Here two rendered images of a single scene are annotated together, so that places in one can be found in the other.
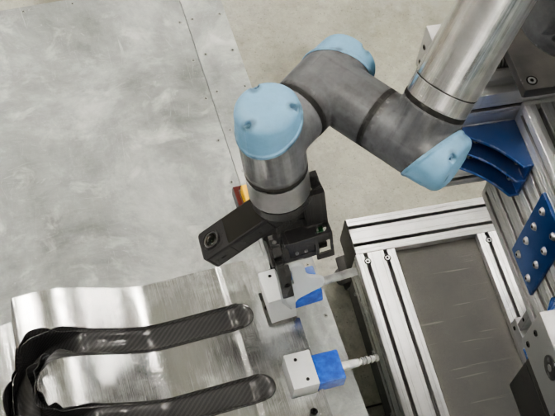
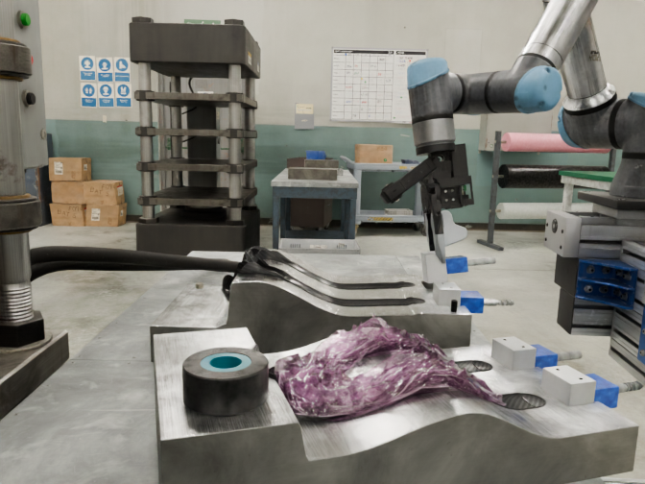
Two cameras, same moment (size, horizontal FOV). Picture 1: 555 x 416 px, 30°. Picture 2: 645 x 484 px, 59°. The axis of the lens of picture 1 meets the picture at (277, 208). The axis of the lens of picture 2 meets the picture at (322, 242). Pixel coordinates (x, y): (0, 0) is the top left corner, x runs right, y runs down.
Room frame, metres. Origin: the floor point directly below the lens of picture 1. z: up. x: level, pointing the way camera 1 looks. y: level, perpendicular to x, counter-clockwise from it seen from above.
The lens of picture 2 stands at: (-0.40, -0.23, 1.15)
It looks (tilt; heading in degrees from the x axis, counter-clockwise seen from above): 10 degrees down; 23
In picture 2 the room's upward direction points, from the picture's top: 1 degrees clockwise
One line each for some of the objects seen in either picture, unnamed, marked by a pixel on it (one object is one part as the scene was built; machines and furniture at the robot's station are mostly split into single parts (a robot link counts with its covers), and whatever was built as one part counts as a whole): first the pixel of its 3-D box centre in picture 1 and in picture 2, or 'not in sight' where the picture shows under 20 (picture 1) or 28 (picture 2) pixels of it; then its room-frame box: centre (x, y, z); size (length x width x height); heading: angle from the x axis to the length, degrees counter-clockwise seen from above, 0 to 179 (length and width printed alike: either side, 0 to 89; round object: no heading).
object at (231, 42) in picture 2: not in sight; (206, 147); (4.28, 2.97, 1.03); 1.54 x 0.94 x 2.06; 23
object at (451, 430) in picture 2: not in sight; (379, 399); (0.21, -0.05, 0.86); 0.50 x 0.26 x 0.11; 131
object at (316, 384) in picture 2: not in sight; (381, 361); (0.22, -0.05, 0.90); 0.26 x 0.18 x 0.08; 131
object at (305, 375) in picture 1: (333, 368); (474, 302); (0.56, -0.10, 0.89); 0.13 x 0.05 x 0.05; 113
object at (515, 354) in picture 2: not in sight; (540, 358); (0.43, -0.22, 0.86); 0.13 x 0.05 x 0.05; 131
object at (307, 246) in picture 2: not in sight; (319, 253); (3.55, 1.47, 0.28); 0.61 x 0.41 x 0.15; 113
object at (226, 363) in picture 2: not in sight; (226, 378); (0.04, 0.05, 0.93); 0.08 x 0.08 x 0.04
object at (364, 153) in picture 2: not in sight; (372, 156); (6.30, 1.96, 0.94); 0.41 x 0.33 x 0.29; 121
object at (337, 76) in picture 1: (336, 90); (473, 93); (0.75, -0.05, 1.24); 0.11 x 0.11 x 0.08; 59
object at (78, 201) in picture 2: not in sight; (88, 191); (5.06, 5.26, 0.42); 0.86 x 0.33 x 0.83; 113
